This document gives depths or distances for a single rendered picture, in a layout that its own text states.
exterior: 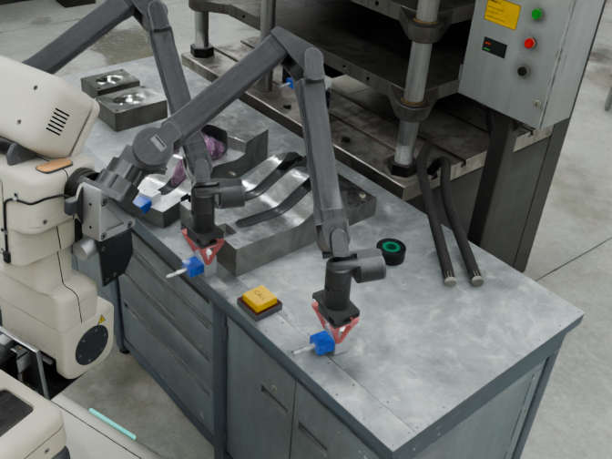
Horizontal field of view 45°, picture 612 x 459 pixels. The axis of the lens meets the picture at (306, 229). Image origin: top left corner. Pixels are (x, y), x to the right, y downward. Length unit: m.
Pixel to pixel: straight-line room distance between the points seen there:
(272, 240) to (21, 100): 0.73
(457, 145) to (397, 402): 1.26
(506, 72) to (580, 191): 2.07
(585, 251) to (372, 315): 2.04
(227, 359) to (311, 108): 0.83
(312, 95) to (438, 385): 0.69
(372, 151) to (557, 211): 1.64
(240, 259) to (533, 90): 0.93
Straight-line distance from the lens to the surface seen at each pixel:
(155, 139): 1.47
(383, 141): 2.59
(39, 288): 1.70
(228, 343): 2.04
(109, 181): 1.46
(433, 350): 1.74
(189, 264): 1.85
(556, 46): 2.09
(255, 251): 1.87
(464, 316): 1.85
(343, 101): 2.69
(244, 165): 2.28
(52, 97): 1.48
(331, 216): 1.53
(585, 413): 2.89
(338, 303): 1.57
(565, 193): 4.13
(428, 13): 2.17
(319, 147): 1.55
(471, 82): 2.27
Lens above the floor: 1.98
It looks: 35 degrees down
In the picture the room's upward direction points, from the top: 5 degrees clockwise
